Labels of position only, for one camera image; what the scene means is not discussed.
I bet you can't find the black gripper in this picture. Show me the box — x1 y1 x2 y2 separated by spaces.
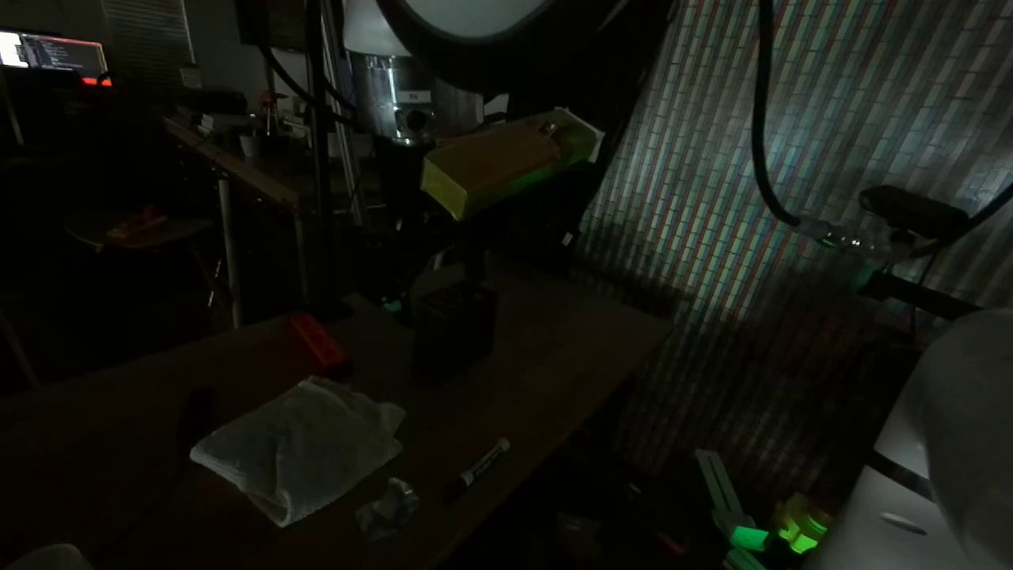
449 209 500 277

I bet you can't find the black basket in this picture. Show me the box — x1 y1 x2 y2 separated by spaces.
408 281 503 383

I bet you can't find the white towel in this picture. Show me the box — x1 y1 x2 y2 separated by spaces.
186 373 408 531

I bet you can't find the pale rectangular box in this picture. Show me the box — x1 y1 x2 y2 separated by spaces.
418 104 608 224

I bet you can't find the red block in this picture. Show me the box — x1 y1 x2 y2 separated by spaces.
287 309 353 378

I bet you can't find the white marker pen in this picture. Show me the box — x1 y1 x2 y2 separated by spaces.
455 434 517 495

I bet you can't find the wooden background bench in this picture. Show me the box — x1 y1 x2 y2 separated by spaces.
159 112 313 333

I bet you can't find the round wooden stool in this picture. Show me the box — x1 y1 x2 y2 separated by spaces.
64 203 216 259

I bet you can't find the pale slanted stick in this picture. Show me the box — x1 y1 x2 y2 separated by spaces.
689 448 754 531

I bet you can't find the striped backdrop panel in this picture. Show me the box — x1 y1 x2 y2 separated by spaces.
574 0 1013 504

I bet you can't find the green glowing floor item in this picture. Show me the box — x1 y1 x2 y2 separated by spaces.
726 504 833 565

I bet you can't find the lit computer monitor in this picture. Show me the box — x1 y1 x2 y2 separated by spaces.
0 24 119 94

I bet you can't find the large white rounded object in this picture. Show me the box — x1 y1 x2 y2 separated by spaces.
798 304 1013 570

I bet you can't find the white cup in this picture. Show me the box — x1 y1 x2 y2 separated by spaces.
0 543 95 570

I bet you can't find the thick black cable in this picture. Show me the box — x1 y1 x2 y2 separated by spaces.
748 0 1013 259

